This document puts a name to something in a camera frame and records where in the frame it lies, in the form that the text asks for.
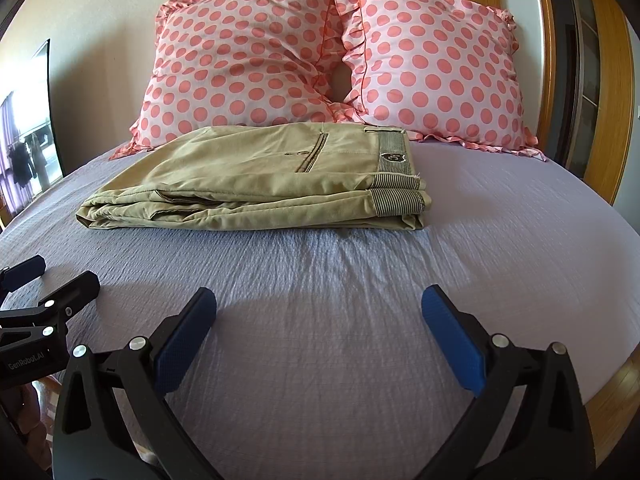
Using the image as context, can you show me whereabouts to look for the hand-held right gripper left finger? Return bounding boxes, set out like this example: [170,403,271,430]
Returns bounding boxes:
[52,287,224,480]

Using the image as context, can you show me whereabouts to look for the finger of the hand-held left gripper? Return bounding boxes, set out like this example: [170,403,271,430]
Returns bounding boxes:
[0,270,101,333]
[0,254,47,295]

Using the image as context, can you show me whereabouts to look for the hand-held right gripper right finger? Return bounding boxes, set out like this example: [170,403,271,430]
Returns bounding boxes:
[415,284,607,480]

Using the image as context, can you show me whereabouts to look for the khaki pants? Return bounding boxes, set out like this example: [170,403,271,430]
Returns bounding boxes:
[76,122,434,233]

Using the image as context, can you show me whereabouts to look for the lilac bed sheet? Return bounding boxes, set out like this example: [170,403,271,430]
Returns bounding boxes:
[0,136,636,480]

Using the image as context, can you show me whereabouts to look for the pink polka dot pillow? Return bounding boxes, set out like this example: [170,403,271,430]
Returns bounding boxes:
[332,0,550,163]
[109,0,368,162]

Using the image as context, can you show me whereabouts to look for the wooden headboard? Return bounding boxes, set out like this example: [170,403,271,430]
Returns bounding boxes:
[448,0,558,163]

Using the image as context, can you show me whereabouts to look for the wooden door frame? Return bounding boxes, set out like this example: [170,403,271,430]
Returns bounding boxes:
[531,0,640,205]

